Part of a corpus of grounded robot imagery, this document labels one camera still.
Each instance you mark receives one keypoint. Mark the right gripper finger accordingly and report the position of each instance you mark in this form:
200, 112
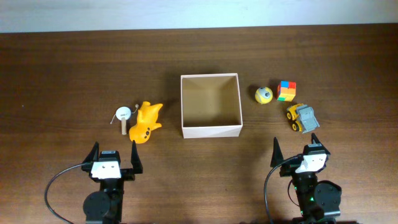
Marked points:
314, 139
277, 156

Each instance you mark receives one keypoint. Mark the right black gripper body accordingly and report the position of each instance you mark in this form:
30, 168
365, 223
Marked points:
290, 166

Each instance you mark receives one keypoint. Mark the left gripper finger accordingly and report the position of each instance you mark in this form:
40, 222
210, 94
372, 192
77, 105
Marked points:
135, 159
93, 155

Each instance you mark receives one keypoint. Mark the yellow grey toy truck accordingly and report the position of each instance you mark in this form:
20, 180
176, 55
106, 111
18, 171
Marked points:
302, 118

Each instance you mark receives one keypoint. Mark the orange squishy toy animal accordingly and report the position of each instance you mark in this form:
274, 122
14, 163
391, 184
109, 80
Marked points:
146, 123

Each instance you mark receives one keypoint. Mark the colourful puzzle cube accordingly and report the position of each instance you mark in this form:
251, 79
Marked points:
286, 91

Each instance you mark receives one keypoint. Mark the yellow minion ball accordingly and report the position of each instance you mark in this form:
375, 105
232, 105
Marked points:
264, 95

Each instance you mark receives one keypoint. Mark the white cardboard box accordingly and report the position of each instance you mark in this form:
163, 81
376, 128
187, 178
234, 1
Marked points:
210, 106

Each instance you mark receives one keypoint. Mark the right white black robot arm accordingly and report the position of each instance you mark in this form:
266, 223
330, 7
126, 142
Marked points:
319, 201

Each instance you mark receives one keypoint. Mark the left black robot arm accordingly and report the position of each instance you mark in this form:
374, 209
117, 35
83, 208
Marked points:
106, 204

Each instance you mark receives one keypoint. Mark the white wooden rattle drum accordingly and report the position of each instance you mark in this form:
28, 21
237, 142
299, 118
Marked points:
123, 114

